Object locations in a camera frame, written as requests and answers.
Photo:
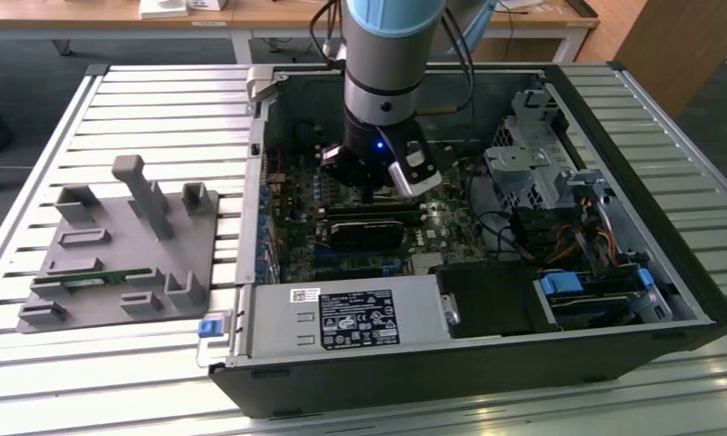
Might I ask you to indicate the white code sticker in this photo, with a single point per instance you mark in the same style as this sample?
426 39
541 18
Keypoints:
303 294

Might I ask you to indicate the large white box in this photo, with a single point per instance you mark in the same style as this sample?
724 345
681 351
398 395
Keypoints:
163 9

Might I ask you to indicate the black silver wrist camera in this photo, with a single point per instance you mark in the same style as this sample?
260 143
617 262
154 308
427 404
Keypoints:
418 170

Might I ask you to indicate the black plastic drive shroud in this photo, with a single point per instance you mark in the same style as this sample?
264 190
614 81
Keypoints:
497 300

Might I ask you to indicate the black graphics card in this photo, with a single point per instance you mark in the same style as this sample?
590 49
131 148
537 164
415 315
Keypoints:
363 236

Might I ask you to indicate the grey parts rack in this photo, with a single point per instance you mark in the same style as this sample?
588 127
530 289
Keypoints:
134 254

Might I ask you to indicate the small blue clip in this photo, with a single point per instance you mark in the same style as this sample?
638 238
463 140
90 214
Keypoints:
645 278

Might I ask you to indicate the small white box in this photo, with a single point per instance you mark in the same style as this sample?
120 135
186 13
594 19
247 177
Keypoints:
206 4

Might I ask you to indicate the large black rating label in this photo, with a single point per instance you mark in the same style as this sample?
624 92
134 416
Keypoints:
361 320

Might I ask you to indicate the wooden desk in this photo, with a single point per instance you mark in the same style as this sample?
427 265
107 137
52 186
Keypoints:
67 22

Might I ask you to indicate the wooden cabinet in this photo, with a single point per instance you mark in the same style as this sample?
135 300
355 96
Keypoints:
673 45

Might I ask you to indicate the small silver heatsink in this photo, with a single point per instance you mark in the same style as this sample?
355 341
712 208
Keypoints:
429 263

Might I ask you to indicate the metal drive cage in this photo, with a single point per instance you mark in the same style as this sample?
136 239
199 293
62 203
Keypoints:
521 163

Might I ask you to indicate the green motherboard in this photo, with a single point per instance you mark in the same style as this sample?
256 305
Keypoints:
449 218

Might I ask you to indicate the grey power supply unit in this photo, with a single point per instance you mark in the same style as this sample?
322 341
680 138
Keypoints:
272 327

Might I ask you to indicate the white papers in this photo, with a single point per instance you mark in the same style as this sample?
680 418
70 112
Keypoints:
533 4

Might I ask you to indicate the green RAM stick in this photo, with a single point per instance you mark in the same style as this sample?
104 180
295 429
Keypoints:
115 275

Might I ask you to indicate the blue disk carrier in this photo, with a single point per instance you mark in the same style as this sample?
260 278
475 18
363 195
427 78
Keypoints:
561 286

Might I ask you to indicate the blue expansion slot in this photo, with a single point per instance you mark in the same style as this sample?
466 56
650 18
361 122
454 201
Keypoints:
325 248

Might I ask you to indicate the black hard disk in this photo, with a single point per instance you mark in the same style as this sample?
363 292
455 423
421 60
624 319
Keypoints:
588 311

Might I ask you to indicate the blue case latch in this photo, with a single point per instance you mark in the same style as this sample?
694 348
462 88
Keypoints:
211 329

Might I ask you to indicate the black RAM slot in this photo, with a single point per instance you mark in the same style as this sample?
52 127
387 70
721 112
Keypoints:
370 218
370 210

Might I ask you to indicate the black open PC case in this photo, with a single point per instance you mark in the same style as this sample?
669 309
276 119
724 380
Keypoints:
401 386

